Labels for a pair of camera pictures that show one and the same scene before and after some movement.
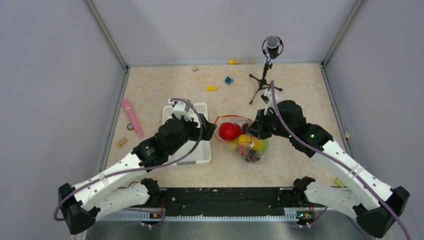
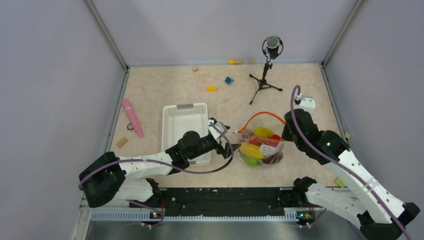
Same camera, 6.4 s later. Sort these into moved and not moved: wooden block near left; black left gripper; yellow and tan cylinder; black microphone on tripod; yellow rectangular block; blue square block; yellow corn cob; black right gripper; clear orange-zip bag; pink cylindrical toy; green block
Moved: clear orange-zip bag; yellow corn cob; black left gripper; black right gripper
Not moved: black microphone on tripod; green block; yellow and tan cylinder; yellow rectangular block; pink cylindrical toy; blue square block; wooden block near left
